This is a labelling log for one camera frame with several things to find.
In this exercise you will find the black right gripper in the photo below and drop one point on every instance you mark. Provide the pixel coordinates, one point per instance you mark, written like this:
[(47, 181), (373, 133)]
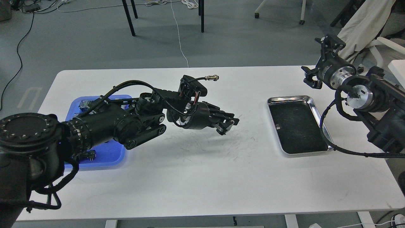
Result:
[(330, 69)]

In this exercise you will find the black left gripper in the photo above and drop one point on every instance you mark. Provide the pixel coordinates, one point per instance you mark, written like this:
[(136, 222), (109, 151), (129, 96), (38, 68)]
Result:
[(209, 115)]

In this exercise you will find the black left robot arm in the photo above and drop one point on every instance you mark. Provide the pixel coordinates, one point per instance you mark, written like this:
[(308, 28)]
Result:
[(39, 154)]

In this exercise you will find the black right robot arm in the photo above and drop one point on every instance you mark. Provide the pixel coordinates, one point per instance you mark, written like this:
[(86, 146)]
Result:
[(369, 99)]

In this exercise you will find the silver metal tray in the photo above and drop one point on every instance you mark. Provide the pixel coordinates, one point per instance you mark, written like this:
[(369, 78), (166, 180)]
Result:
[(296, 121)]

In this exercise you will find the blue plastic tray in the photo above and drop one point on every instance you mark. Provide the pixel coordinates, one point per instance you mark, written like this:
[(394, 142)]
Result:
[(109, 154)]

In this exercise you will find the beige cloth on chair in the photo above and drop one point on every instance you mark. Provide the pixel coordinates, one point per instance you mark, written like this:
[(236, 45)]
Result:
[(364, 26)]

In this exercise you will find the black table leg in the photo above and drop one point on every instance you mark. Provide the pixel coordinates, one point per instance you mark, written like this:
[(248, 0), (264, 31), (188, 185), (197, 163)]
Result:
[(128, 17)]

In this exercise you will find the black switch block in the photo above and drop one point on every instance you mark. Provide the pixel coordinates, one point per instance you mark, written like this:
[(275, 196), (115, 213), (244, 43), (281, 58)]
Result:
[(87, 155)]

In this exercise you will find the red push button switch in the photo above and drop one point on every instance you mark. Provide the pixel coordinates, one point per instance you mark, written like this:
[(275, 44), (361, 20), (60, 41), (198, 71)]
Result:
[(84, 105)]

